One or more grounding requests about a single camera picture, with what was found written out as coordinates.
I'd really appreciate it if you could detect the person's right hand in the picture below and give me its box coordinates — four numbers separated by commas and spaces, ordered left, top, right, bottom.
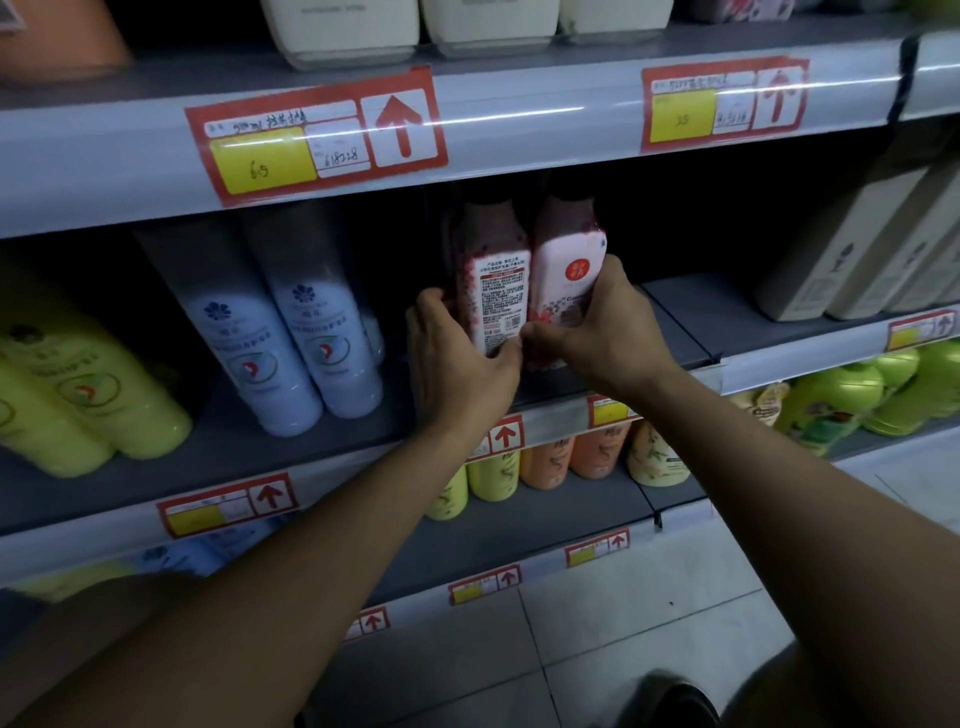
521, 253, 682, 406

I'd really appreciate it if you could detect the person's left hand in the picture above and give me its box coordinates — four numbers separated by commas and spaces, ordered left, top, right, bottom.
405, 287, 525, 445

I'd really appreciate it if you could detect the pink bottle with text label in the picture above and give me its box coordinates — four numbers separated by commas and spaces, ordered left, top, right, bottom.
448, 196, 535, 360

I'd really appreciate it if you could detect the pink bottle with round logo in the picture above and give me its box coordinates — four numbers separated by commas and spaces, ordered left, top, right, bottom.
527, 189, 609, 373

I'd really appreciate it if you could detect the person's right forearm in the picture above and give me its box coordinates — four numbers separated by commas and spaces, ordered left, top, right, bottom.
626, 366, 960, 728

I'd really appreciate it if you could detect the person's left forearm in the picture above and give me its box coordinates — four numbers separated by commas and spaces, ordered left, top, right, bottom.
0, 420, 500, 728

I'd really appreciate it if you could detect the small red price tag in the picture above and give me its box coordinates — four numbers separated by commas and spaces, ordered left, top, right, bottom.
343, 605, 392, 643
585, 393, 640, 430
885, 308, 959, 354
156, 471, 300, 540
447, 563, 523, 608
564, 528, 632, 570
465, 414, 527, 463

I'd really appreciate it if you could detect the small orange bottle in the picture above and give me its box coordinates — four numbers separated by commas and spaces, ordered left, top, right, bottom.
518, 435, 578, 493
567, 420, 636, 482

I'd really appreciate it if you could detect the small yellow bottle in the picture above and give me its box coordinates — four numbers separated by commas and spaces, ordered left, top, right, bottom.
424, 465, 471, 523
465, 447, 523, 504

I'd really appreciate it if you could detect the small cream bottle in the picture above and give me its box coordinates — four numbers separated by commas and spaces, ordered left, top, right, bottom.
625, 420, 692, 489

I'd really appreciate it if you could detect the pale blue bottle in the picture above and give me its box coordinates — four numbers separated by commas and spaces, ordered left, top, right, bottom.
133, 223, 325, 440
241, 204, 387, 421

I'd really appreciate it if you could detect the grey metal shelf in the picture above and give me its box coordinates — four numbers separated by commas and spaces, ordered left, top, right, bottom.
643, 272, 960, 396
0, 292, 726, 588
0, 13, 960, 241
341, 420, 960, 645

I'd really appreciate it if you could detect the small beige bottle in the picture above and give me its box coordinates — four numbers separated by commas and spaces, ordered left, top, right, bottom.
730, 381, 793, 429

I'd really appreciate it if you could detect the green bottle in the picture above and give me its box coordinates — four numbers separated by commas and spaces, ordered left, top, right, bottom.
862, 348, 921, 393
772, 363, 887, 459
861, 339, 960, 441

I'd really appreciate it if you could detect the large red price tag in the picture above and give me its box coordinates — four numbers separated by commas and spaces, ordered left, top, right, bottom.
184, 64, 450, 210
640, 55, 812, 156

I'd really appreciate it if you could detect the beige carton box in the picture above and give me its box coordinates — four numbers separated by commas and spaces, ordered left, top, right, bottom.
755, 161, 940, 324
885, 232, 960, 316
825, 180, 960, 323

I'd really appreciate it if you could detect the white plastic container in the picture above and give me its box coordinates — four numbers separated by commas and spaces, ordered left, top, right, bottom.
419, 0, 563, 59
258, 0, 422, 73

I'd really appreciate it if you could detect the person's dark shoe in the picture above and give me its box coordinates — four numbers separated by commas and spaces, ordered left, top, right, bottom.
621, 669, 723, 728

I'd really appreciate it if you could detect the pink package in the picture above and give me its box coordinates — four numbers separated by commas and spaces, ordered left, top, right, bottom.
675, 0, 798, 24

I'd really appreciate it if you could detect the orange container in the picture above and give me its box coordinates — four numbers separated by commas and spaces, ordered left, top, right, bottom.
0, 0, 134, 85

